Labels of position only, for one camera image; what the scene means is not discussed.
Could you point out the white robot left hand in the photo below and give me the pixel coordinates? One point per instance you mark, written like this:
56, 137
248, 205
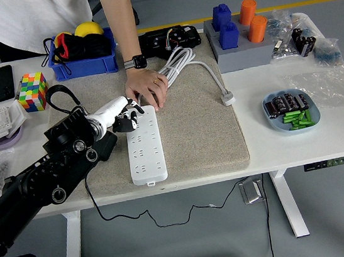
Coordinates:
110, 109

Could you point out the person's left hand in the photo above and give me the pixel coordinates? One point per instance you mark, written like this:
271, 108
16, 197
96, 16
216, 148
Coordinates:
145, 82

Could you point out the light blue plate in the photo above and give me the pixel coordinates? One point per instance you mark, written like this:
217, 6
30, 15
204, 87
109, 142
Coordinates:
286, 132

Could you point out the silver foot pedal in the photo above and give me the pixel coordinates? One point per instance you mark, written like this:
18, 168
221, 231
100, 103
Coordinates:
250, 191

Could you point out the black electronic device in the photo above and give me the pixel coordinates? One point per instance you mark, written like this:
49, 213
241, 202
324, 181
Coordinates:
154, 42

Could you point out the green battery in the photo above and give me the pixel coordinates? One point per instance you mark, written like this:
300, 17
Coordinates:
291, 116
296, 119
308, 116
300, 126

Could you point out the black smartphone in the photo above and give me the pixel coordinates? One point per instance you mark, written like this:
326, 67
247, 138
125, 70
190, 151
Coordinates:
1, 84

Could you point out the empty clear plastic bag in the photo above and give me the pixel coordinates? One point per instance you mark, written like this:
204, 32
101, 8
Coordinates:
328, 85

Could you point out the yellow ball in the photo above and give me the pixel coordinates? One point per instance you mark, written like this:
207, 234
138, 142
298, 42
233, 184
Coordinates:
87, 28

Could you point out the bag of black capacitors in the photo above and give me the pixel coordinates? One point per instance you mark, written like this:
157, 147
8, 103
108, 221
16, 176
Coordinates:
305, 42

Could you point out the black desk control panel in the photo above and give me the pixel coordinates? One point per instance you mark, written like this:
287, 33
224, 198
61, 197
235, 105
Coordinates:
327, 164

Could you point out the person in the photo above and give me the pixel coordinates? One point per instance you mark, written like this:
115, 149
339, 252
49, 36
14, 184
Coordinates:
34, 20

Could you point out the white power strip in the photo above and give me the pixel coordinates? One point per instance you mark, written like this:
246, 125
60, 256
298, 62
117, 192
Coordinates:
151, 163

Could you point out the black wrist watch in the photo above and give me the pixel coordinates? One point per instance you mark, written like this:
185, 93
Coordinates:
136, 62

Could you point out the bag of silver parts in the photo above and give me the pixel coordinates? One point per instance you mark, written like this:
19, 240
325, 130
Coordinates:
282, 52

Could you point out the white table leg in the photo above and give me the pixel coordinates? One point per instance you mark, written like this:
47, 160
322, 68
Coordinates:
73, 243
288, 202

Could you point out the colourful puzzle cube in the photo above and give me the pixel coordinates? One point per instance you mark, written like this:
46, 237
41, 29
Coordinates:
32, 93

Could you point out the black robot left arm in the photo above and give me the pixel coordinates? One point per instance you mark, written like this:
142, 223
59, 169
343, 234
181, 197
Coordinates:
39, 180

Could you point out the black capacitor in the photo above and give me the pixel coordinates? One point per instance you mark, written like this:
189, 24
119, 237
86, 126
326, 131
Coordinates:
272, 109
302, 102
290, 101
280, 103

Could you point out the blue block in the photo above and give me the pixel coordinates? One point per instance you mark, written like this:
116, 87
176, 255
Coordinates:
228, 37
220, 16

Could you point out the grey block holder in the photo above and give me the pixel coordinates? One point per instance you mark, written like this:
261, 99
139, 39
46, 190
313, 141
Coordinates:
245, 58

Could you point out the orange cylinder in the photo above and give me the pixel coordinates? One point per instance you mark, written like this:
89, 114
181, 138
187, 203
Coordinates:
257, 30
248, 12

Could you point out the person's left forearm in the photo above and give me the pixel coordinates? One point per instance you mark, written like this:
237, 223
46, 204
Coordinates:
120, 21

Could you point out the blue plastic bin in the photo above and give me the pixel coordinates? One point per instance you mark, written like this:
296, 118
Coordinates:
87, 66

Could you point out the grey-brown mat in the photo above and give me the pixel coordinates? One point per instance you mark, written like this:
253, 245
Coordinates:
198, 137

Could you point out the bag of blue components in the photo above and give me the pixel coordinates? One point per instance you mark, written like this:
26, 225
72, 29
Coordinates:
280, 24
327, 52

